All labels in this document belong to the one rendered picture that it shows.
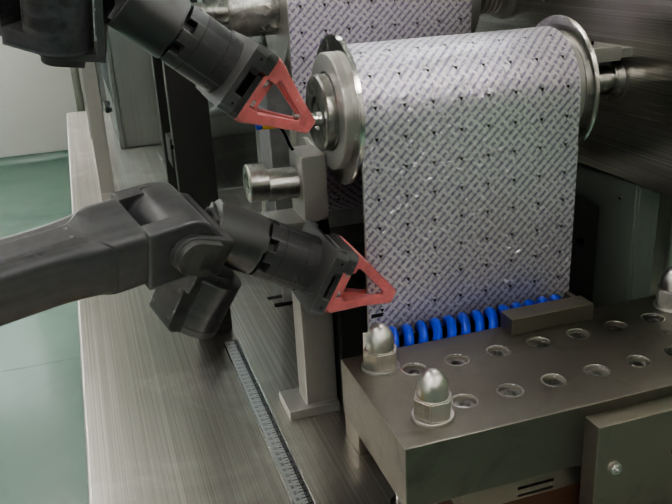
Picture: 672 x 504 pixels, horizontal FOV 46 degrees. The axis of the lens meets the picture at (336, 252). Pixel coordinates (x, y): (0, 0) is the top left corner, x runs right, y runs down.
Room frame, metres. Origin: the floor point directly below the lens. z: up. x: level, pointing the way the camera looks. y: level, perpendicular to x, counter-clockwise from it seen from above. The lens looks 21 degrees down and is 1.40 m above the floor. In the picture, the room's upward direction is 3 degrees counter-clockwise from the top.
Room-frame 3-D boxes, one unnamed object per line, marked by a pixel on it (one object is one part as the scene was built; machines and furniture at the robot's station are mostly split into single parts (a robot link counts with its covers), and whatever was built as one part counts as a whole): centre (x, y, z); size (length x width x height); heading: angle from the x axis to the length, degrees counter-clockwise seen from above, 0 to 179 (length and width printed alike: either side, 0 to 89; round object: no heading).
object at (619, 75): (0.87, -0.28, 1.25); 0.07 x 0.04 x 0.04; 107
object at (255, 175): (0.80, 0.08, 1.18); 0.04 x 0.02 x 0.04; 17
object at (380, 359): (0.66, -0.04, 1.05); 0.04 x 0.04 x 0.04
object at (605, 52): (0.87, -0.29, 1.28); 0.06 x 0.05 x 0.02; 107
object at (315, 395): (0.81, 0.04, 1.05); 0.06 x 0.05 x 0.31; 107
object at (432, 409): (0.57, -0.07, 1.05); 0.04 x 0.04 x 0.04
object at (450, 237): (0.77, -0.14, 1.11); 0.23 x 0.01 x 0.18; 107
